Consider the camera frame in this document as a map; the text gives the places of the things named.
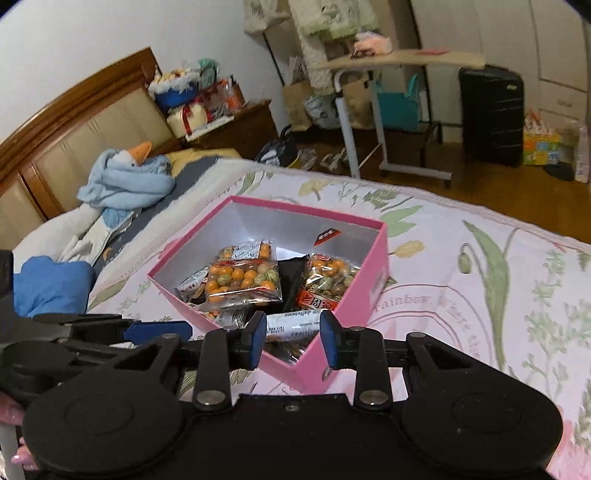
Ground grey bed sheet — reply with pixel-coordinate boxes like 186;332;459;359
92;148;241;268

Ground white snack bar packet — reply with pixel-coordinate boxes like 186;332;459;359
263;308;324;344
174;268;211;305
215;307;252;329

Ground teal bag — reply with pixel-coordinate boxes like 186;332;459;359
376;74;423;130

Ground cream tote bag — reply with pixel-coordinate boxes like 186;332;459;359
244;0;291;33

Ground goose plush toy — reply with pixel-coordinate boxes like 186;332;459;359
113;141;153;169

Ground wooden side table white legs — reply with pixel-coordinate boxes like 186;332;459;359
316;48;485;188

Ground wooden nightstand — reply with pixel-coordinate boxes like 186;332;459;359
185;99;278;160

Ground black bag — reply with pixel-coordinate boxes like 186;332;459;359
254;136;301;167

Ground blue cloth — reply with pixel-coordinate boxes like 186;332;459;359
14;256;98;319

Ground black suitcase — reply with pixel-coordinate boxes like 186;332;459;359
458;65;526;168

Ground light blue blanket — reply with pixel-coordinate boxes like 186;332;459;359
76;148;176;227

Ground wooden headboard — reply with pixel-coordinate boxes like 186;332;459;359
0;46;185;236

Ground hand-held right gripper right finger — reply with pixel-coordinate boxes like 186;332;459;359
320;309;511;411

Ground instant noodle packet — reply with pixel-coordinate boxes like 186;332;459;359
265;340;312;366

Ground clear bag of coated peanuts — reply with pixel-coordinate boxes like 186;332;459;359
203;240;283;308
295;226;363;315

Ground cream gift box red ribbon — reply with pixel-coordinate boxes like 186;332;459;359
166;102;208;138

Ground white wardrobe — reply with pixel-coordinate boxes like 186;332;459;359
411;0;591;144

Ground fluffy white coat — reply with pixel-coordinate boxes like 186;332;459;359
288;0;379;95

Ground white printed plastic bag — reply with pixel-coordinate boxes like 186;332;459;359
305;95;342;129

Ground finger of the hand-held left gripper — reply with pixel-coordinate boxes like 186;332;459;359
34;314;194;344
0;340;139;402

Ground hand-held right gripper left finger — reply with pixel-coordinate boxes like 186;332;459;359
108;314;269;413

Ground colourful gift bag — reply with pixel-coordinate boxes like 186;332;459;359
523;111;566;167

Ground black cracker packet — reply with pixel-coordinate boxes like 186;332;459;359
277;254;310;315

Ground brown paper bag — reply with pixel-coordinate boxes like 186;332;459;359
344;76;375;130
281;80;315;132

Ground pink cardboard box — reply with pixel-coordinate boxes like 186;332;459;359
148;195;389;395

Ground person's left hand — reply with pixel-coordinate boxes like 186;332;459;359
0;401;35;469

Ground slippers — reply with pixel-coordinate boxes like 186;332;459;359
300;148;354;174

